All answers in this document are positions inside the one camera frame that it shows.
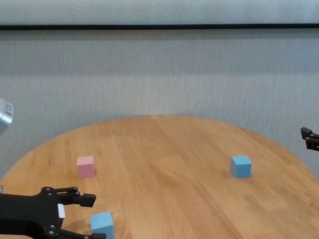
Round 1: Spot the blue cube block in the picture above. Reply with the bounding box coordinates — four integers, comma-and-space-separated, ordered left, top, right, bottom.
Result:
89, 211, 115, 239
230, 155, 252, 179

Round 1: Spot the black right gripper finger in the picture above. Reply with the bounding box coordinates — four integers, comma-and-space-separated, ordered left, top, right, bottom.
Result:
300, 126, 319, 151

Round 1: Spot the pink cube block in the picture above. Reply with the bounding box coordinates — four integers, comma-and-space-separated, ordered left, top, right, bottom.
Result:
76, 155, 96, 179

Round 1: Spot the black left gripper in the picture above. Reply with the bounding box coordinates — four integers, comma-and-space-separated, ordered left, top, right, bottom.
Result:
0, 186, 107, 239

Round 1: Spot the black horizontal wall rail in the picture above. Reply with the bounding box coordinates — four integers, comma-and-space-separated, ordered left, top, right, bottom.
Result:
0, 23, 319, 31

